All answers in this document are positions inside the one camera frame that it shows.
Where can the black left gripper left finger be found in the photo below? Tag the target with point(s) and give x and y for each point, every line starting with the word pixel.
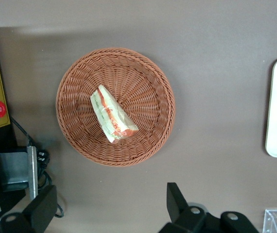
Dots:
pixel 40 208

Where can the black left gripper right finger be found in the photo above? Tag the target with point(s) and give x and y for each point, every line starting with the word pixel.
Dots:
pixel 177 208

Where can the plastic-wrapped triangle sandwich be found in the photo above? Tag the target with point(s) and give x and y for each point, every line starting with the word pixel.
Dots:
pixel 110 114

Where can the round brown wicker basket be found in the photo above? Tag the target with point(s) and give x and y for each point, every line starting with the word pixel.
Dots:
pixel 141 102

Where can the grey metal bracket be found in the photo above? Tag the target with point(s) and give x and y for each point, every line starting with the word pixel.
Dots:
pixel 14 167

